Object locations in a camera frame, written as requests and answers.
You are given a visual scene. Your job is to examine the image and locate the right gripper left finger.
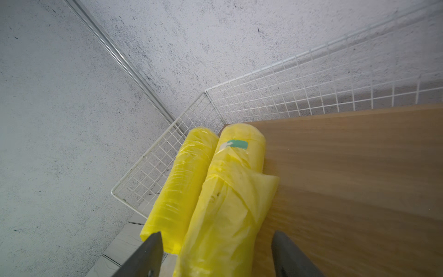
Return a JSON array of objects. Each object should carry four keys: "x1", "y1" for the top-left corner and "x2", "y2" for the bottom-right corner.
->
[{"x1": 113, "y1": 232, "x2": 164, "y2": 277}]

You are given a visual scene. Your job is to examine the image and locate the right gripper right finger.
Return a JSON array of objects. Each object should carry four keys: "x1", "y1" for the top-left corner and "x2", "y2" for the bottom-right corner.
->
[{"x1": 271, "y1": 231, "x2": 324, "y2": 277}]

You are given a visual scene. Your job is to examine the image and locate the yellow bag roll labelled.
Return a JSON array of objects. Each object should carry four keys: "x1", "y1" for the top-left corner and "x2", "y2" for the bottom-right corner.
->
[{"x1": 173, "y1": 123, "x2": 280, "y2": 277}]

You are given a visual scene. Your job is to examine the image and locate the white wire wooden shelf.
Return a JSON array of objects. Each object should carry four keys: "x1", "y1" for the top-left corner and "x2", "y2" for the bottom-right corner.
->
[{"x1": 111, "y1": 1, "x2": 443, "y2": 277}]

